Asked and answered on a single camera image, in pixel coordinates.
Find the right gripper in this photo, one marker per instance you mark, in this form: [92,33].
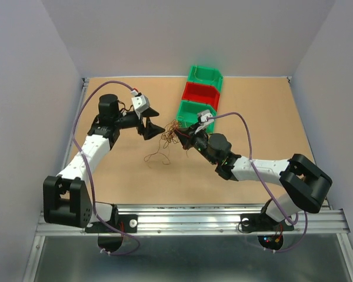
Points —
[192,133]

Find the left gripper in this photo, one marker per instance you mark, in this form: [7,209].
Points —
[150,130]

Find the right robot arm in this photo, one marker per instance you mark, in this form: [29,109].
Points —
[306,185]

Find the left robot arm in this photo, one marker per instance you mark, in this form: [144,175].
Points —
[66,198]

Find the near green plastic bin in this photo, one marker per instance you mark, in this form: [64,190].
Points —
[188,111]

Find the green plastic bin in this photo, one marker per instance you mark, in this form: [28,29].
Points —
[206,76]
[188,111]

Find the red plastic bin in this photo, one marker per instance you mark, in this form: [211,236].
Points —
[201,93]

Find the far green plastic bin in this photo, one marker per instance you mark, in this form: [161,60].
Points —
[206,76]

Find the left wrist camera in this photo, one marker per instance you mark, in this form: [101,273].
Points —
[140,103]

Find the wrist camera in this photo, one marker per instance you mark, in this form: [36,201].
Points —
[205,117]
[140,103]

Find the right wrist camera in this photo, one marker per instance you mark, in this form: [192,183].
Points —
[205,117]

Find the left aluminium frame post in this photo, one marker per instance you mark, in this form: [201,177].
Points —
[81,98]

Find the aluminium mounting rail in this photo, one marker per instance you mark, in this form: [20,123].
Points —
[220,220]

